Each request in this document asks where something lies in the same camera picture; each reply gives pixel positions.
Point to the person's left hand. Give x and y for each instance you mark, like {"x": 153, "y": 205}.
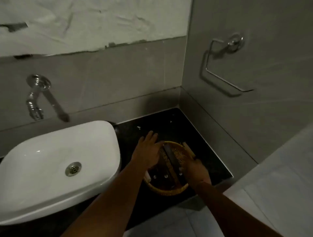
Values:
{"x": 146, "y": 152}

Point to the person's right hand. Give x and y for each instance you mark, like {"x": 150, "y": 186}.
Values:
{"x": 196, "y": 171}

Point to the person's right thumb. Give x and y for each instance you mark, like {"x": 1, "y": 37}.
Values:
{"x": 183, "y": 168}

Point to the person's left thumb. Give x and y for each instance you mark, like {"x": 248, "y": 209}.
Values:
{"x": 160, "y": 146}

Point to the round woven wicker basket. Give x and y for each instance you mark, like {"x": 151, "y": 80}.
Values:
{"x": 171, "y": 190}

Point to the person's left forearm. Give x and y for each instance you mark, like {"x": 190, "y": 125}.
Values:
{"x": 110, "y": 200}

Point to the person's right forearm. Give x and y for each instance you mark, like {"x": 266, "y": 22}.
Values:
{"x": 227, "y": 210}

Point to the black flat rectangular object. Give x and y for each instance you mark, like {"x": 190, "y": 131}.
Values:
{"x": 171, "y": 156}

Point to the chrome sink drain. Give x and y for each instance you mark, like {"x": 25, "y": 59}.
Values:
{"x": 73, "y": 169}

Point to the white ceramic sink basin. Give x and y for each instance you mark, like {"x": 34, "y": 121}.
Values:
{"x": 41, "y": 175}

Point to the chrome wall tap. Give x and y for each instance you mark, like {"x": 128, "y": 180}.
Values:
{"x": 34, "y": 97}

